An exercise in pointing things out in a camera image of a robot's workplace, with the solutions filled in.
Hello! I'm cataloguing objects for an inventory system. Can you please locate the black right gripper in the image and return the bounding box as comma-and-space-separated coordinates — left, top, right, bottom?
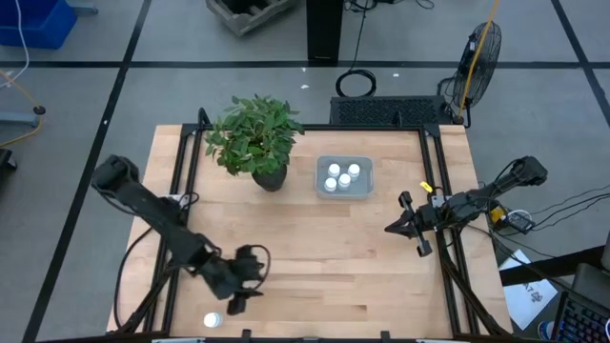
384, 191, 447, 258

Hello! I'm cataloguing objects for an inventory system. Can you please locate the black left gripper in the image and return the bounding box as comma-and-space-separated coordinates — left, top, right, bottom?
205, 245, 266, 316

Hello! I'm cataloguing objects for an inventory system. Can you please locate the green potted plant black pot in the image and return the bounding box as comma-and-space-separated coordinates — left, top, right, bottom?
203, 93, 306, 193

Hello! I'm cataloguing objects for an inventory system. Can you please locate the grey plastic basket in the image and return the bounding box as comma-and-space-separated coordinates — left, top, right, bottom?
314, 154, 376, 200

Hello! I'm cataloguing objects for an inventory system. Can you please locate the black power adapter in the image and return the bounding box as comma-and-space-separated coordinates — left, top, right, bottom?
504, 212, 536, 235

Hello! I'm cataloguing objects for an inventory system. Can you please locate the black perforated box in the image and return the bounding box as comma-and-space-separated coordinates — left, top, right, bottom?
329, 94, 452, 128

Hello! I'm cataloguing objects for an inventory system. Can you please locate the white paper sheet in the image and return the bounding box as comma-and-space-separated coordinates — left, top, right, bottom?
498, 248, 559, 332

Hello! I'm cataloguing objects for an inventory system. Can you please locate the black floor bar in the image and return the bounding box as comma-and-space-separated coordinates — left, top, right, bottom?
498, 245, 606, 287

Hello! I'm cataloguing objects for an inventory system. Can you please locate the yellow pole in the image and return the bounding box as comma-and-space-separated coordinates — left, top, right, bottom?
457, 0, 501, 121

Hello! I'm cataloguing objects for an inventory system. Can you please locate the black floor fan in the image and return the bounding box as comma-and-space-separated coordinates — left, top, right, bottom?
437, 21, 503, 129

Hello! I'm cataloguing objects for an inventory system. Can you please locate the black laptop case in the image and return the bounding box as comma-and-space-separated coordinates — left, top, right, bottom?
570, 262, 610, 311

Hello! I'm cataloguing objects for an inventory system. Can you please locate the black keyboard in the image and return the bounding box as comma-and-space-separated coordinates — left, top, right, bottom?
552, 291, 610, 343

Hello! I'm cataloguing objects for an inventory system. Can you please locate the black upright column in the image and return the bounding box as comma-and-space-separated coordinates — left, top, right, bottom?
306, 0, 344, 66

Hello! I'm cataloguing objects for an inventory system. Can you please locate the grey wooden pallet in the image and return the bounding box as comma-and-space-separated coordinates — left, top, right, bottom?
205, 0, 296, 38

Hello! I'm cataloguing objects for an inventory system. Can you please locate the black object at floor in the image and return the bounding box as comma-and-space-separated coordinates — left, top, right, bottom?
0, 148, 19, 185

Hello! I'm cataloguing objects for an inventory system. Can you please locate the grey stand base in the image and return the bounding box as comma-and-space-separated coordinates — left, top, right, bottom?
0, 111, 42, 129

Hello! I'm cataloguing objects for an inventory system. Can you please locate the blue plastic bin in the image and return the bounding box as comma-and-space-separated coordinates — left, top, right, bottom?
0, 0, 79, 50

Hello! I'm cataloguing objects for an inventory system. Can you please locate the black aluminium table frame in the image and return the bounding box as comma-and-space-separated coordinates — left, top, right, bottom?
113, 108, 514, 340

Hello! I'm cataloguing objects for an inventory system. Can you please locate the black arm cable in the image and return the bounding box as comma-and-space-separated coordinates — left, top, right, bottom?
112, 226, 161, 330

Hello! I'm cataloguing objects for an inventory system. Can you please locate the coiled black cable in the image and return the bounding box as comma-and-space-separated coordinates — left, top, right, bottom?
335, 0, 378, 99

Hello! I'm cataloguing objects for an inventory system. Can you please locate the black floor cable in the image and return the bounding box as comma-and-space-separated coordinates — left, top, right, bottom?
529, 185, 610, 216
532, 193, 610, 232

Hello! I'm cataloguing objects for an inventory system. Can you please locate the orange cable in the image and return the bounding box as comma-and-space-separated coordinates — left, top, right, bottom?
0, 69, 45, 148

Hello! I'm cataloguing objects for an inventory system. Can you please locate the white cable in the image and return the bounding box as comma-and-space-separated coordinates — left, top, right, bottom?
0, 0, 31, 90

